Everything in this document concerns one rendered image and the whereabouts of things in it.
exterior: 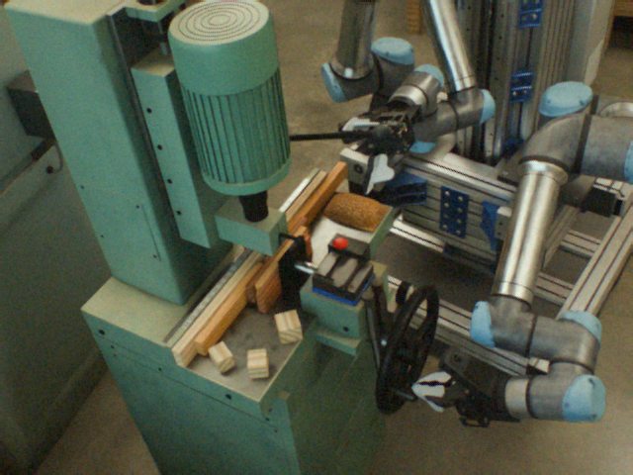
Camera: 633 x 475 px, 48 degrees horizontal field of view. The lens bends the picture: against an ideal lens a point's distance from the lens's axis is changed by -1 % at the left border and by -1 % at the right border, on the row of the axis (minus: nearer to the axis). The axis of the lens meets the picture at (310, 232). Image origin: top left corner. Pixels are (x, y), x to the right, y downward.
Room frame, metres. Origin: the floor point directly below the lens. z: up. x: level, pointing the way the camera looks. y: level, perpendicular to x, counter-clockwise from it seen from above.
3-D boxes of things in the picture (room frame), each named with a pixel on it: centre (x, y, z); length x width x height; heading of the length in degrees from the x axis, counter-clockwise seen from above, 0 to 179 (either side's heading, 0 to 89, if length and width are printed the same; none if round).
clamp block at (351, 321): (0.99, -0.06, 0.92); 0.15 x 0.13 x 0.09; 145
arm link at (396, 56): (1.76, -0.29, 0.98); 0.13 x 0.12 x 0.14; 107
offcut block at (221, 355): (0.86, 0.20, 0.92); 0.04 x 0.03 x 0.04; 28
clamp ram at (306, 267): (1.04, 0.02, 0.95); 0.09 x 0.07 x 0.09; 145
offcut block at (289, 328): (0.91, 0.07, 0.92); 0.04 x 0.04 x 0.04; 10
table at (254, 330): (1.04, 0.01, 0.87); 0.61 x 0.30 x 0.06; 145
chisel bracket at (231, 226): (1.11, 0.12, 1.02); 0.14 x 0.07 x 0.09; 55
